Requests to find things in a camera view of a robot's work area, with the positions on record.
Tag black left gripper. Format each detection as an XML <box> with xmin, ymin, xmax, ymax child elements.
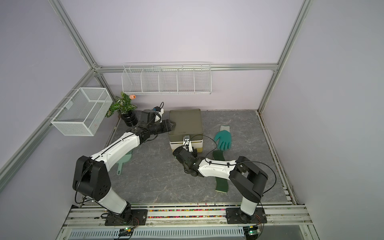
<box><xmin>149</xmin><ymin>119</ymin><xmax>177</xmax><ymax>136</ymax></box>

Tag olive three-drawer storage box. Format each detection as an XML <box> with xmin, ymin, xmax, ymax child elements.
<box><xmin>168</xmin><ymin>109</ymin><xmax>204</xmax><ymax>153</ymax></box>

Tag green yellow sponge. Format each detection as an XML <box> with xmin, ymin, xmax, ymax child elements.
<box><xmin>213</xmin><ymin>150</ymin><xmax>229</xmax><ymax>193</ymax></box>

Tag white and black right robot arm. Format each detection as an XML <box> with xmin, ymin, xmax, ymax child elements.
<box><xmin>173</xmin><ymin>147</ymin><xmax>269</xmax><ymax>224</ymax></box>

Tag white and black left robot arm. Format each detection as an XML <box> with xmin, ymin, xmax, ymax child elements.
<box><xmin>73</xmin><ymin>110</ymin><xmax>176</xmax><ymax>216</ymax></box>

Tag green rubber glove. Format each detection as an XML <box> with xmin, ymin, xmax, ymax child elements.
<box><xmin>214</xmin><ymin>126</ymin><xmax>232</xmax><ymax>151</ymax></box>

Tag potted green plant black pot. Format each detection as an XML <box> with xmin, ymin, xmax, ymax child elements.
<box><xmin>105</xmin><ymin>92</ymin><xmax>139</xmax><ymax>127</ymax></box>

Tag light green dustpan brush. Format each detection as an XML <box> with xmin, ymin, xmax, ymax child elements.
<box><xmin>117</xmin><ymin>150</ymin><xmax>133</xmax><ymax>176</ymax></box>

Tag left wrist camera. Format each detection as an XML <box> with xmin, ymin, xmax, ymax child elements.
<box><xmin>153</xmin><ymin>105</ymin><xmax>164</xmax><ymax>123</ymax></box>

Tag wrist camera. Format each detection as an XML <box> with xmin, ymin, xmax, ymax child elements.
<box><xmin>153</xmin><ymin>105</ymin><xmax>164</xmax><ymax>123</ymax></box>
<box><xmin>183</xmin><ymin>135</ymin><xmax>193</xmax><ymax>153</ymax></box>

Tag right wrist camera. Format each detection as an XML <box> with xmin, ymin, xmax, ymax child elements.
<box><xmin>183</xmin><ymin>135</ymin><xmax>193</xmax><ymax>153</ymax></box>

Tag long white wire shelf basket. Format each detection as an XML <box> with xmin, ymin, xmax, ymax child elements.
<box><xmin>122</xmin><ymin>62</ymin><xmax>212</xmax><ymax>95</ymax></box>

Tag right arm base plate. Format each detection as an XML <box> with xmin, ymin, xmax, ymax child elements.
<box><xmin>226</xmin><ymin>208</ymin><xmax>267</xmax><ymax>225</ymax></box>

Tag white slotted cable duct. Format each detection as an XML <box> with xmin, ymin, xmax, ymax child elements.
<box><xmin>68</xmin><ymin>227</ymin><xmax>245</xmax><ymax>240</ymax></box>

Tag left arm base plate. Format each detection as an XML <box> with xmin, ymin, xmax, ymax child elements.
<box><xmin>105</xmin><ymin>209</ymin><xmax>148</xmax><ymax>226</ymax></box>

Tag white wire cube basket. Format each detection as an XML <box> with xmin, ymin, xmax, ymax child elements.
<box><xmin>51</xmin><ymin>88</ymin><xmax>113</xmax><ymax>137</ymax></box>

